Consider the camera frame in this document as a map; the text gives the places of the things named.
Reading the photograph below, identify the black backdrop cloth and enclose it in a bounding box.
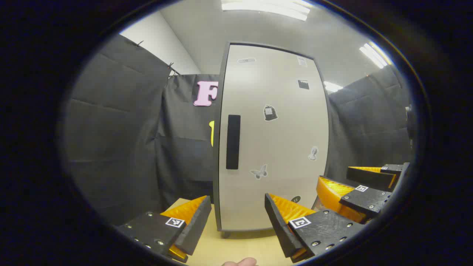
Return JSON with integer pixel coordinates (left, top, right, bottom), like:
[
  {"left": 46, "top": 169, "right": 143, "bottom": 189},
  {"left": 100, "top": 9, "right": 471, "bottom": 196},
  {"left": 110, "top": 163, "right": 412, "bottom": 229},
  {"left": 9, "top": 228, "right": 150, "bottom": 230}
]
[{"left": 61, "top": 34, "right": 416, "bottom": 226}]

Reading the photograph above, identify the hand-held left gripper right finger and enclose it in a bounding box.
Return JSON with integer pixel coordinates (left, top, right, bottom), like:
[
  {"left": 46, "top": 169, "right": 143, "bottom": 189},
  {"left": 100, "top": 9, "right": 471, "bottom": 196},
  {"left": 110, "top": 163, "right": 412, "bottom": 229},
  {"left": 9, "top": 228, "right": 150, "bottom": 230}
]
[{"left": 265, "top": 193, "right": 366, "bottom": 263}]

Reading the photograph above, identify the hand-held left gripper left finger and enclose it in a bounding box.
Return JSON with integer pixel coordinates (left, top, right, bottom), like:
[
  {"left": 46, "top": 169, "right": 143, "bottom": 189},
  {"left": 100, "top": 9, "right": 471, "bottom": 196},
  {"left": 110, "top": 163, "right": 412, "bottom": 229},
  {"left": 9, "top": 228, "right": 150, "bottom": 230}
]
[{"left": 116, "top": 195, "right": 212, "bottom": 263}]

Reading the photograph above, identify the black door handle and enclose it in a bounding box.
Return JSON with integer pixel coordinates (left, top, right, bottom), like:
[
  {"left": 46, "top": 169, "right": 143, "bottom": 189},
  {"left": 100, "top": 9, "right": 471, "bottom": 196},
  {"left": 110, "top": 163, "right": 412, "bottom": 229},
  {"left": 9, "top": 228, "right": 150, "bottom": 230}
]
[{"left": 226, "top": 115, "right": 241, "bottom": 170}]

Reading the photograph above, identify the large ceiling light panel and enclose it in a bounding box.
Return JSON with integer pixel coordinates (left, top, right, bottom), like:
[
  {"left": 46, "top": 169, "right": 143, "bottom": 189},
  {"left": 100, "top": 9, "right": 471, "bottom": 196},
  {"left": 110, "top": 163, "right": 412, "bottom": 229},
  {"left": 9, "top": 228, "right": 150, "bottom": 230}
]
[{"left": 221, "top": 0, "right": 312, "bottom": 21}]

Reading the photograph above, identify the grey cabinet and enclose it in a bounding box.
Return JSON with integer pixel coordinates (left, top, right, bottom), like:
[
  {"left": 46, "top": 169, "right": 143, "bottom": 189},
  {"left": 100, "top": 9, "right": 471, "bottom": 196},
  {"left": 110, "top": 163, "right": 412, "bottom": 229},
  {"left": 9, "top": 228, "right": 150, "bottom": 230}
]
[{"left": 212, "top": 41, "right": 331, "bottom": 239}]

